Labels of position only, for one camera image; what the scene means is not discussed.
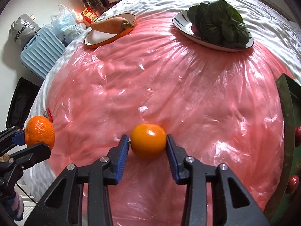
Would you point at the carrot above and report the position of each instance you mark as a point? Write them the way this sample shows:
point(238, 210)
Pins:
point(113, 25)

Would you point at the black white oval plate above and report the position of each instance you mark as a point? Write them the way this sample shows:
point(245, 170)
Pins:
point(181, 22)

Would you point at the light blue suitcase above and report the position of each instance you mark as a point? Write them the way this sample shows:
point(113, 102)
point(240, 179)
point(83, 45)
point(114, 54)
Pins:
point(41, 52)

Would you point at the orange rimmed white plate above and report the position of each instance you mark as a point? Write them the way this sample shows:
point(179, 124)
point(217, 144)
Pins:
point(96, 39)

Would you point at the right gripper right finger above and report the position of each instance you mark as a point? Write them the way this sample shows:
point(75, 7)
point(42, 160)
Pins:
point(232, 203)

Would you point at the green leafy bok choy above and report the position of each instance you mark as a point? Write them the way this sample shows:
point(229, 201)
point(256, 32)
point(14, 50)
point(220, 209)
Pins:
point(220, 23)

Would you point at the smooth orange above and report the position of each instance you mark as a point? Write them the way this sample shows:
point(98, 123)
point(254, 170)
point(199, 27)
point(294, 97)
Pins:
point(148, 141)

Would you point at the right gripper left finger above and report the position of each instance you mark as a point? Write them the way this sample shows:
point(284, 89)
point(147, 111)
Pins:
point(62, 202)

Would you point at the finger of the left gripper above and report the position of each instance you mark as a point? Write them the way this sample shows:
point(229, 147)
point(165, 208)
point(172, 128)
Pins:
point(10, 138)
point(32, 155)

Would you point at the pink plastic sheet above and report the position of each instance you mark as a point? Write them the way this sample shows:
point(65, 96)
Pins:
point(221, 107)

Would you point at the clear blue plastic bags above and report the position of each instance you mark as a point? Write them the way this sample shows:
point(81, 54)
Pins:
point(65, 25)

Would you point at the small red apple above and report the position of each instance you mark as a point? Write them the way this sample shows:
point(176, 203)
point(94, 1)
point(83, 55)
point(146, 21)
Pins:
point(292, 184)

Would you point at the bumpy mandarin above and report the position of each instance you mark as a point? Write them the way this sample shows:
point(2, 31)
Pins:
point(39, 130)

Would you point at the grey printed plastic bag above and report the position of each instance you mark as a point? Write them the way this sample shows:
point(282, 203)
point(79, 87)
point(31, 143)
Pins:
point(23, 30)

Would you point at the green rectangular tray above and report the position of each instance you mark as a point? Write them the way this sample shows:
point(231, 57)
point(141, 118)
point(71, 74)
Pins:
point(282, 208)

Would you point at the red yellow snack bag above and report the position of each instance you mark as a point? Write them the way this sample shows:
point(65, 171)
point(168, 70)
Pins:
point(88, 16)

